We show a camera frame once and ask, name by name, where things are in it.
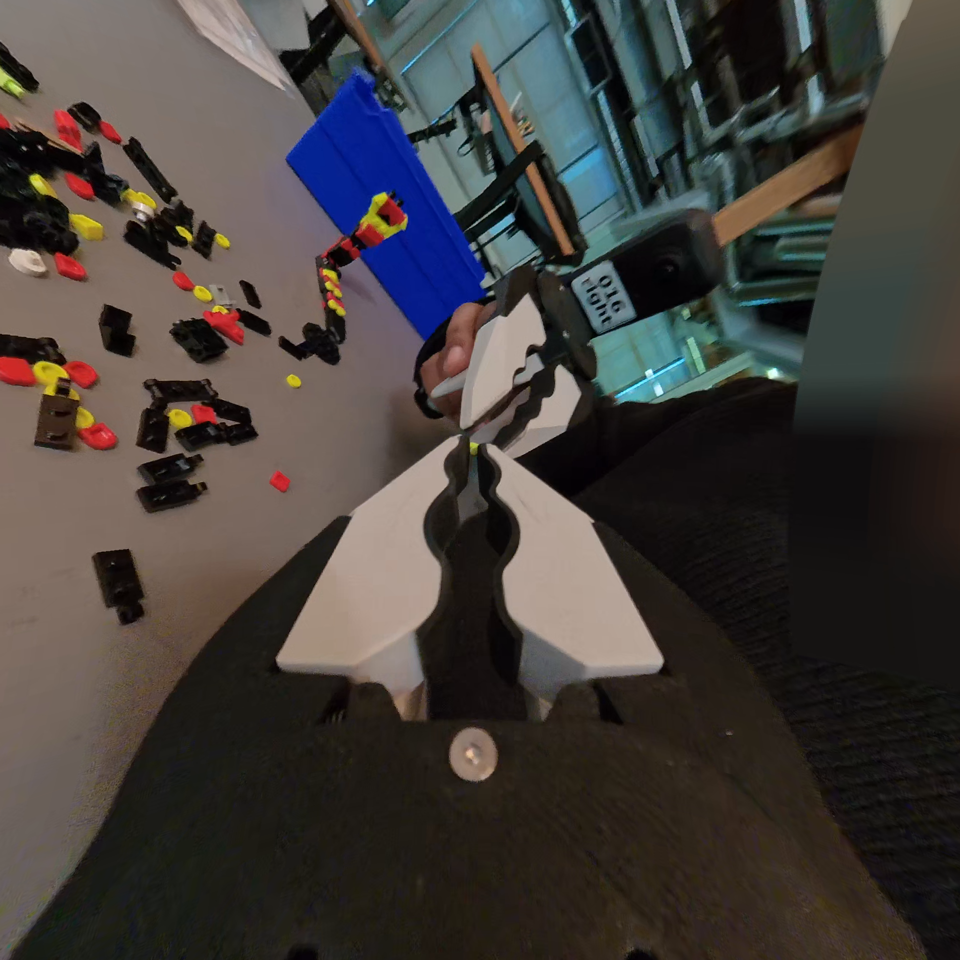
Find light wooden board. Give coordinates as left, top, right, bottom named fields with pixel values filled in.
left=711, top=123, right=864, bottom=249

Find small black round lego plate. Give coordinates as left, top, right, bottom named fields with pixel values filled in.
left=279, top=322, right=344, bottom=367

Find black square lego brick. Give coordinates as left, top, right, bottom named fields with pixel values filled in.
left=169, top=318, right=230, bottom=364

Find metal storage rack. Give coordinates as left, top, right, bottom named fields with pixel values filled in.
left=558, top=0, right=886, bottom=226

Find person's right forearm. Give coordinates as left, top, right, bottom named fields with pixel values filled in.
left=517, top=378, right=798, bottom=519

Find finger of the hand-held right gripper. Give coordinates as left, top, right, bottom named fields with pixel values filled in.
left=457, top=294, right=550, bottom=432
left=476, top=358, right=585, bottom=459

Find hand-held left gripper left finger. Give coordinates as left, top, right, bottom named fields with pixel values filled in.
left=275, top=436, right=465, bottom=720

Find red yellow black lego snake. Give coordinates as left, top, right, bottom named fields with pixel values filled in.
left=315, top=191, right=410, bottom=346

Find blue plastic bin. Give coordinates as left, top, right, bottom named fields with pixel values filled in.
left=285, top=67, right=489, bottom=342

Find person's right hand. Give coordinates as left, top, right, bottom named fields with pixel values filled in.
left=417, top=301, right=500, bottom=421

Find laminated instruction sheet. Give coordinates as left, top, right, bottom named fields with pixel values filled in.
left=176, top=0, right=297, bottom=91

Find person's black knit sweater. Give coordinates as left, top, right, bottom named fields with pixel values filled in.
left=570, top=450, right=960, bottom=960

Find wooden top desk black legs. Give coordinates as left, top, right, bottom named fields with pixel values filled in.
left=450, top=43, right=588, bottom=260
left=281, top=0, right=410, bottom=114

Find pile of loose lego pieces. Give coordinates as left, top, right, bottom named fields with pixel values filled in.
left=0, top=41, right=264, bottom=515

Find dark brown lego hinge plate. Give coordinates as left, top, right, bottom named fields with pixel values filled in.
left=92, top=549, right=146, bottom=625

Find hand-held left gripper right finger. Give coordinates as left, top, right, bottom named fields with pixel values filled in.
left=480, top=444, right=666, bottom=721

